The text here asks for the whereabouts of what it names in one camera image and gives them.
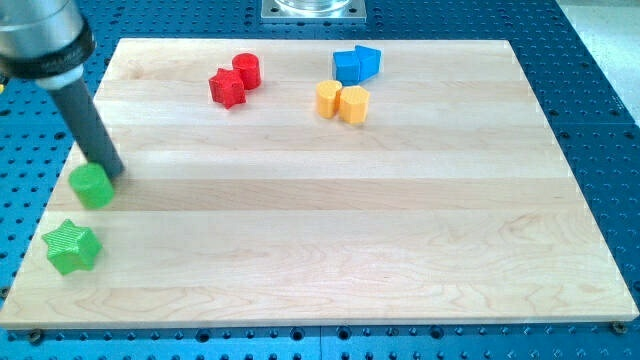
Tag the green cylinder block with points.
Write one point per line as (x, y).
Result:
(91, 185)

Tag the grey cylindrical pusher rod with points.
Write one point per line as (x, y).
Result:
(80, 114)

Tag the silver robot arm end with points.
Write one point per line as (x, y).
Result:
(47, 41)

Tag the red star block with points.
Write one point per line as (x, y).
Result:
(227, 88)

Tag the green star block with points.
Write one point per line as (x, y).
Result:
(71, 248)

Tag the light wooden board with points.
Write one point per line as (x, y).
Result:
(452, 203)

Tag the yellow hexagon block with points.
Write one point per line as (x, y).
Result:
(353, 107)

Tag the blue cube block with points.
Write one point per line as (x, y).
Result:
(346, 67)

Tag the blue pentagon block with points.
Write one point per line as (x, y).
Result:
(369, 60)

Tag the red cylinder block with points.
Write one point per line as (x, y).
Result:
(248, 67)

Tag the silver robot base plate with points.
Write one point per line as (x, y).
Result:
(280, 11)

